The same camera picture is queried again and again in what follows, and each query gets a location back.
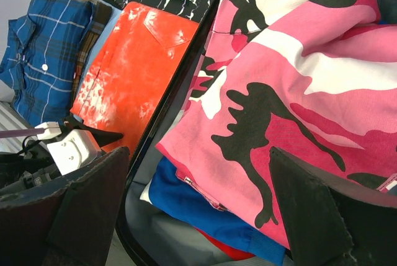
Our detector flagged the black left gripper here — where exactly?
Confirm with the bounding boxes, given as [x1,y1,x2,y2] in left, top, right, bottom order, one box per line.
[1,117,123,196]

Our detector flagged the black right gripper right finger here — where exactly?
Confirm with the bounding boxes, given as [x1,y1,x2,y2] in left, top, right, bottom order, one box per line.
[269,148,396,265]

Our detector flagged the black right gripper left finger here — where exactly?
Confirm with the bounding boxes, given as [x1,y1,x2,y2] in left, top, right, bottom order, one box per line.
[1,147,130,265]

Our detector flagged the blue shirt white letters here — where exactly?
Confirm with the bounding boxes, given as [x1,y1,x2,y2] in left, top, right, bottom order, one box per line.
[140,157,285,265]

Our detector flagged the blue plaid shirt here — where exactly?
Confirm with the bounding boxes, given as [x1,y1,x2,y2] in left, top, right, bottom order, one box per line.
[1,0,94,126]

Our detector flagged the orange tie-dye shirt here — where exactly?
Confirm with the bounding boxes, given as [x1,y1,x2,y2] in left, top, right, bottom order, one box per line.
[71,2,199,152]

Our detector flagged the pink camouflage shirt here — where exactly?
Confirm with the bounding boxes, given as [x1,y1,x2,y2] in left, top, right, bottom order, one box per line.
[156,0,396,247]

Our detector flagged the brown plaid shirt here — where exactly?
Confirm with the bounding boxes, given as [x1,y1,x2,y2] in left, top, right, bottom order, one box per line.
[70,0,113,105]

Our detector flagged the blue suitcase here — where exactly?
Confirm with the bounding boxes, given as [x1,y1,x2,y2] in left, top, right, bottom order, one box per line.
[118,0,396,265]

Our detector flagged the red shirt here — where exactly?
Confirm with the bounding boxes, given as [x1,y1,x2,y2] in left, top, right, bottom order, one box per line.
[196,228,254,261]

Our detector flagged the light blue shirt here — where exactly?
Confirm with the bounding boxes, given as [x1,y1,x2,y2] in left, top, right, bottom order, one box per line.
[69,0,125,93]

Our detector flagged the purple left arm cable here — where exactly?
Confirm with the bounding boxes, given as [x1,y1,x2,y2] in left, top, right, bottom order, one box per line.
[0,127,38,139]

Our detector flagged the aluminium frame rail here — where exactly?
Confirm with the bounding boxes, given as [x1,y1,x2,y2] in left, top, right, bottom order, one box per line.
[0,102,31,153]

